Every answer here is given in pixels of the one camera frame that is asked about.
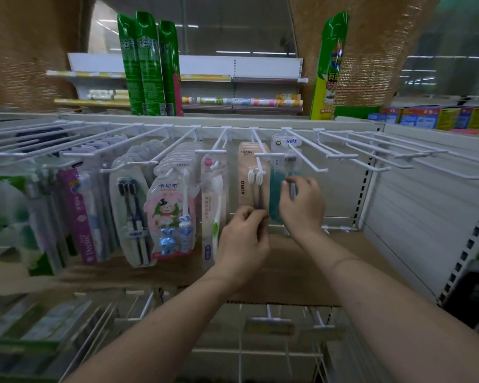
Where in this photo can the person's left hand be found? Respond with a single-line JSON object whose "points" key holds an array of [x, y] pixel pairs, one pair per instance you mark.
{"points": [[241, 251]]}

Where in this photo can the person's right hand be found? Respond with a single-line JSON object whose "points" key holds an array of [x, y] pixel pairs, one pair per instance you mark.
{"points": [[303, 211]]}

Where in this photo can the teal twin toothbrush pack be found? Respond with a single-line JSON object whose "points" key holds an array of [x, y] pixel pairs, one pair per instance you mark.
{"points": [[277, 195]]}

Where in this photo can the beige twin toothbrush pack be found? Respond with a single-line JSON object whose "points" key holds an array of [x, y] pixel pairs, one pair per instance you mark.
{"points": [[245, 183]]}

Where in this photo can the kids toothbrush pack blue toy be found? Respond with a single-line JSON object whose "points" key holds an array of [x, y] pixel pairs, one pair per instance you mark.
{"points": [[167, 211]]}

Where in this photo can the clear pink-topped toothbrush pack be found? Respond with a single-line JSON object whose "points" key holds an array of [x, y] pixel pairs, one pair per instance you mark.
{"points": [[207, 167]]}

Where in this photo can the oval twin black toothbrush pack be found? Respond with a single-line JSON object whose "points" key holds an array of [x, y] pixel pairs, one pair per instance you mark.
{"points": [[129, 219]]}

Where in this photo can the pink label toothbrush pack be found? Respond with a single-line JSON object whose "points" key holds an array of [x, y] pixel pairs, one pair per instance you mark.
{"points": [[80, 219]]}

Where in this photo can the green label toothbrush pack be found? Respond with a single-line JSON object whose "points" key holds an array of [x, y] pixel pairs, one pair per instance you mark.
{"points": [[36, 235]]}

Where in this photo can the person's left forearm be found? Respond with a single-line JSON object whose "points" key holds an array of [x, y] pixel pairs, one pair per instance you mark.
{"points": [[151, 339]]}

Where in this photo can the person's right forearm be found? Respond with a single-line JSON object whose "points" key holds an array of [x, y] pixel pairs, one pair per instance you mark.
{"points": [[391, 315]]}

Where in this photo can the white shelf unit yellow strips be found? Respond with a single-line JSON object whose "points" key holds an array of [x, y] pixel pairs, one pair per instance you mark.
{"points": [[263, 65]]}

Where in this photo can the brown cardboard tray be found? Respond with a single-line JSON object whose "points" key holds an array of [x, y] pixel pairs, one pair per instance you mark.
{"points": [[295, 275]]}

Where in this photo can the row of colourful wrap rolls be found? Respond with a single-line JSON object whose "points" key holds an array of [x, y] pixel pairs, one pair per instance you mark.
{"points": [[243, 102]]}

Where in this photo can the green yellow spray can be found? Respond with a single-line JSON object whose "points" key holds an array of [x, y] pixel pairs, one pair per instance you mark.
{"points": [[329, 67]]}

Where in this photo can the woven brown column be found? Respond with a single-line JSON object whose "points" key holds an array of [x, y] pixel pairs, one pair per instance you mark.
{"points": [[375, 47], [24, 47]]}

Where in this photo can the green spray can red side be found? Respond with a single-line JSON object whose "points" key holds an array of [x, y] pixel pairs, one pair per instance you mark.
{"points": [[171, 67]]}

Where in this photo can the tall green spray can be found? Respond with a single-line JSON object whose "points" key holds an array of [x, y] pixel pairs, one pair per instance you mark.
{"points": [[131, 67], [149, 67]]}

